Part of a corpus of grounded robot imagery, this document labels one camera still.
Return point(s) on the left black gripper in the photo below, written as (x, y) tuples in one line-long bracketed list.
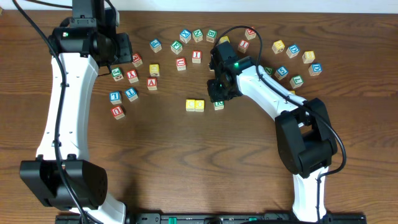
[(125, 48)]

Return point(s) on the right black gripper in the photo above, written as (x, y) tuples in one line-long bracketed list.
[(216, 88)]

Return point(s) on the green R block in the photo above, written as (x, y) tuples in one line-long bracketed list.
[(218, 105)]

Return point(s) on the yellow O block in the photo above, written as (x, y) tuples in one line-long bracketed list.
[(199, 106)]

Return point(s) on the yellow C block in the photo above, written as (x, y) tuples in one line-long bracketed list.
[(190, 105)]

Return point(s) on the blue L block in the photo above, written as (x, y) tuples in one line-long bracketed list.
[(115, 98)]

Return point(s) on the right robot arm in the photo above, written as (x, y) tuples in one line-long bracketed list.
[(305, 141)]

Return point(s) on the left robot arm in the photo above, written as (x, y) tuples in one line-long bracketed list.
[(61, 174)]

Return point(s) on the red E block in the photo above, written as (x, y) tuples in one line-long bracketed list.
[(136, 60)]

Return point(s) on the green J block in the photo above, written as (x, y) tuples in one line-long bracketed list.
[(117, 74)]

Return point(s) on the red Y block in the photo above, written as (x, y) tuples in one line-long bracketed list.
[(132, 76)]

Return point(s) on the blue P block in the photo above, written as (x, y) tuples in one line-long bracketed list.
[(155, 45)]

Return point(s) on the yellow block left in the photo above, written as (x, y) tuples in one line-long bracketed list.
[(154, 70)]

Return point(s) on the red I block centre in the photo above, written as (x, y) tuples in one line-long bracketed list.
[(196, 56)]

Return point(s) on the red i block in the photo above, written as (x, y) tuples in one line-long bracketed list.
[(196, 56), (243, 46)]

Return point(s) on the red A block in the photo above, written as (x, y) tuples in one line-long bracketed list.
[(152, 84)]

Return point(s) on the blue T block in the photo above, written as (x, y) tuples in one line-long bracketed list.
[(131, 94)]

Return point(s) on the red U block centre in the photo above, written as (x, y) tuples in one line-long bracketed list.
[(181, 64)]

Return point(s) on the red u block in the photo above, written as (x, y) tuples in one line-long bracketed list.
[(181, 64), (117, 112)]

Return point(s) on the red I block right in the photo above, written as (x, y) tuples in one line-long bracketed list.
[(243, 46)]

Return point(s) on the yellow block top centre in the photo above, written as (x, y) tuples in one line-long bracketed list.
[(224, 39)]

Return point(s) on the green Z block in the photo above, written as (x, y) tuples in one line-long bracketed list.
[(269, 70)]

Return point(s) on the green F block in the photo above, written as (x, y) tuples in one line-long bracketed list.
[(176, 47)]

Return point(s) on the green B block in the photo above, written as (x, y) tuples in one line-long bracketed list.
[(211, 35)]

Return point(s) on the green N block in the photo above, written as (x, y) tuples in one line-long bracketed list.
[(197, 35)]

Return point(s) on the blue X block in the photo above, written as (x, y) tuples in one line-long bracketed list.
[(185, 36)]

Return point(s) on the red H block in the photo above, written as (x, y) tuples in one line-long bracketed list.
[(250, 33)]

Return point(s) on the blue 5 block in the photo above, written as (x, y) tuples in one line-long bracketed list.
[(281, 72)]

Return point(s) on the red U block lower left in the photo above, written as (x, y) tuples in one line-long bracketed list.
[(117, 112)]

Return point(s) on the yellow block upper right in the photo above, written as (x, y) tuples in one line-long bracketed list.
[(278, 46)]

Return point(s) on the blue D block upper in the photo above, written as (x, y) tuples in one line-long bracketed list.
[(292, 51)]

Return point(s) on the blue d block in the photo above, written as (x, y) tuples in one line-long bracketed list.
[(292, 51), (315, 69)]

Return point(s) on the yellow 8 block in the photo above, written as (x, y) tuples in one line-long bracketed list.
[(308, 57)]

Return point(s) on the blue D block right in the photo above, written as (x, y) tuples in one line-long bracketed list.
[(315, 69)]

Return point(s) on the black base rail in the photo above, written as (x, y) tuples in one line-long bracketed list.
[(155, 218)]

